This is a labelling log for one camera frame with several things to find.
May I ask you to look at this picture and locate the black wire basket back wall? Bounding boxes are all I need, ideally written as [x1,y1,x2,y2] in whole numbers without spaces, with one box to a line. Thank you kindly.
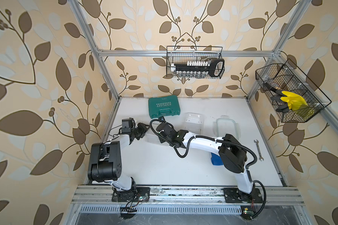
[166,46,225,80]

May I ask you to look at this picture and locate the yellow rubber glove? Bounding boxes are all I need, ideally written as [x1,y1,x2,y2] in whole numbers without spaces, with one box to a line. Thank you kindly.
[280,91,309,111]

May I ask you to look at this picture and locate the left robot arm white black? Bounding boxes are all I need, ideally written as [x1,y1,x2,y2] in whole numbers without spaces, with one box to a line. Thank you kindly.
[87,118,149,196]

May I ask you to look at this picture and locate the aluminium front rail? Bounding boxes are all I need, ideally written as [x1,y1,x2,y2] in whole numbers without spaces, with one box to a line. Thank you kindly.
[71,185,305,206]

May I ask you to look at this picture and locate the small steel wrench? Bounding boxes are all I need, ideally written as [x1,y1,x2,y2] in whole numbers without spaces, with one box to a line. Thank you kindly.
[254,140,264,161]

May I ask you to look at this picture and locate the green plastic tool case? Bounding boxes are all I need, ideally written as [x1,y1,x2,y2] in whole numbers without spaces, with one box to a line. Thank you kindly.
[148,95,181,119]

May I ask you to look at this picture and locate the blue cleaning cloth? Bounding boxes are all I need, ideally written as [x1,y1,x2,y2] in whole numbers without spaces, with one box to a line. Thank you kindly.
[211,153,223,166]

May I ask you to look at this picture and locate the black wire basket right wall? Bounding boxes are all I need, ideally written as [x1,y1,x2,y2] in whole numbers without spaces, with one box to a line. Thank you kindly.
[255,59,332,123]

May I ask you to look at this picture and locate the black wire basket wall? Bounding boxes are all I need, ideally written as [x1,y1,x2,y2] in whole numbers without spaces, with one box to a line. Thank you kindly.
[255,59,332,123]
[166,46,225,80]

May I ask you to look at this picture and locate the clear lunch box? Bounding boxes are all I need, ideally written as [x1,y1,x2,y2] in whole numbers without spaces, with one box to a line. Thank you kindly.
[184,112,205,135]
[144,132,162,144]

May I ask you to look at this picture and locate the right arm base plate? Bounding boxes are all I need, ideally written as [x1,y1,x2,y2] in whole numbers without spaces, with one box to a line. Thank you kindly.
[223,188,263,204]

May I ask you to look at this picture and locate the black handled pliers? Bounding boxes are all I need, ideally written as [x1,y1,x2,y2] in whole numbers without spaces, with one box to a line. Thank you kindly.
[264,83,290,113]

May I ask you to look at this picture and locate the clear lunch box lid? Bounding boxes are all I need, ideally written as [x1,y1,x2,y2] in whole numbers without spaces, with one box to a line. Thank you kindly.
[214,117,241,140]

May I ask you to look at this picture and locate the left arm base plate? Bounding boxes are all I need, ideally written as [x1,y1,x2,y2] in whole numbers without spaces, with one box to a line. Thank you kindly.
[111,187,150,203]

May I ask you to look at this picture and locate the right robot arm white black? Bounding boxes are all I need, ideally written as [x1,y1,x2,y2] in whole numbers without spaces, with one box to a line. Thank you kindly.
[149,120,258,194]

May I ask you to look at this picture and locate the black socket set holder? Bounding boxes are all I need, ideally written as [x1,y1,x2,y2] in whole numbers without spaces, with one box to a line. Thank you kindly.
[169,58,225,79]

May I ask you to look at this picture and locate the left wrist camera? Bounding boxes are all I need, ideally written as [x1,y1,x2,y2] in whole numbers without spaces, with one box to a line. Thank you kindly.
[122,118,136,133]

